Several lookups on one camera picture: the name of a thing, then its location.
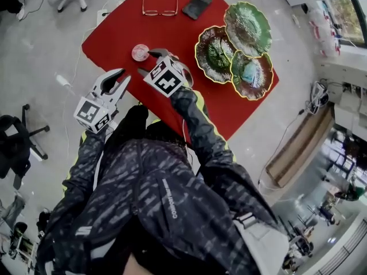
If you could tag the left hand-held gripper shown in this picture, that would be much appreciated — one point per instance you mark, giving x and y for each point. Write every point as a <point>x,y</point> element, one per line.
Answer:
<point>87,113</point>

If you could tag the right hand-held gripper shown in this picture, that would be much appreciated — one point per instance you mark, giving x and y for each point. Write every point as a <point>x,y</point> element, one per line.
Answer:
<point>167,80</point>

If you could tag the round pink container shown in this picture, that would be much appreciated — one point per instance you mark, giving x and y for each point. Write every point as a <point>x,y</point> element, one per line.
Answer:
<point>140,52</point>

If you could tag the small teal bottle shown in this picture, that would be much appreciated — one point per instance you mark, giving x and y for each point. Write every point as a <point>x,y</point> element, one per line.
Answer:
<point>249,72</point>

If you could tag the brown-rimmed leaf plate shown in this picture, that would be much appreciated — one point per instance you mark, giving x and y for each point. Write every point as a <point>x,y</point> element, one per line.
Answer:
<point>248,27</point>

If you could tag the person's right forearm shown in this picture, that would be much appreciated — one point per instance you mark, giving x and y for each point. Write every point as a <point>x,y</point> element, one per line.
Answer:
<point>195,119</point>

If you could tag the person's left forearm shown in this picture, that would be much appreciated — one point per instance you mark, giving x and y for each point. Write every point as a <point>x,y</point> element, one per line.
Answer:
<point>89,150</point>

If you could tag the red tablecloth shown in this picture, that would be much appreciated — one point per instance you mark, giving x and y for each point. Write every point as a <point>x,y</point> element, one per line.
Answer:
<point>172,30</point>

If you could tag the thin-framed eyeglasses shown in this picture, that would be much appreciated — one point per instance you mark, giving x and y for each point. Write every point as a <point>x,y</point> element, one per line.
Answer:
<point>150,12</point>

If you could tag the black smartphone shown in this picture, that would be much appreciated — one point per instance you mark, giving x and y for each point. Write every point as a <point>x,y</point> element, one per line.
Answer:
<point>196,6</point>

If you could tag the black office chair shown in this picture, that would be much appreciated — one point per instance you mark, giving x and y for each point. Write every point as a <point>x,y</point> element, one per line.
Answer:
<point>14,142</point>

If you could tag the person's dark patterned jacket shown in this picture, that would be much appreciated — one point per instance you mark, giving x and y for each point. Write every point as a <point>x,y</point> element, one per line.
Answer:
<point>172,211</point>

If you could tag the white power strip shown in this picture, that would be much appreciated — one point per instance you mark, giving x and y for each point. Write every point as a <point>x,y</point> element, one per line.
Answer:
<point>318,93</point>

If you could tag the brown wooden floor board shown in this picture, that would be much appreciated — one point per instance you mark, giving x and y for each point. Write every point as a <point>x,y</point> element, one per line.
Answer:
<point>301,147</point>

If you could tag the black-framed window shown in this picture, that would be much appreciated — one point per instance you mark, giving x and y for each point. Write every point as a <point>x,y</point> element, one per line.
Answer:
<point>347,19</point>

